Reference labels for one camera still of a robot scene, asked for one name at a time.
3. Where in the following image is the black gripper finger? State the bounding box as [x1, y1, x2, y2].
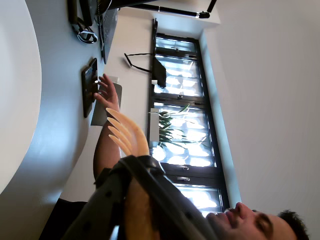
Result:
[131, 154, 219, 240]

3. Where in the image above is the dark gray gripper finger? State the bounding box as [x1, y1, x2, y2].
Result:
[61, 155, 138, 240]

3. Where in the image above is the man's left forearm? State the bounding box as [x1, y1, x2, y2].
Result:
[92, 107, 123, 182]

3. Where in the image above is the man's left hand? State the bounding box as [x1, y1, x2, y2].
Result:
[93, 73, 121, 111]

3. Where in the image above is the black framed window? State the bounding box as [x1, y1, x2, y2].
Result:
[148, 32, 231, 219]

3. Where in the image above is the man in black t-shirt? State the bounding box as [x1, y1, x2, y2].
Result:
[38, 197, 311, 240]

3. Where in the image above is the green potted plant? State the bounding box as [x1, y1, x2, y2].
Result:
[147, 103, 209, 151]

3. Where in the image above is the white plant pot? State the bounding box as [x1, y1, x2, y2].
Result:
[146, 111, 161, 142]

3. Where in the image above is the black smartphone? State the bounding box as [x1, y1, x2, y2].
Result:
[81, 57, 99, 119]

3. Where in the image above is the white round plate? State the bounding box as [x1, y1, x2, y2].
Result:
[0, 0, 42, 196]

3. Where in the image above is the shiny black metal clip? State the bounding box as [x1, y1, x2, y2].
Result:
[73, 17, 99, 45]

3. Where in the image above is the black tripod pole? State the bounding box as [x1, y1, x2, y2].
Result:
[143, 0, 218, 20]

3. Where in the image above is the gray chair with white frame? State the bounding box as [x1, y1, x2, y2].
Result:
[91, 74, 124, 127]

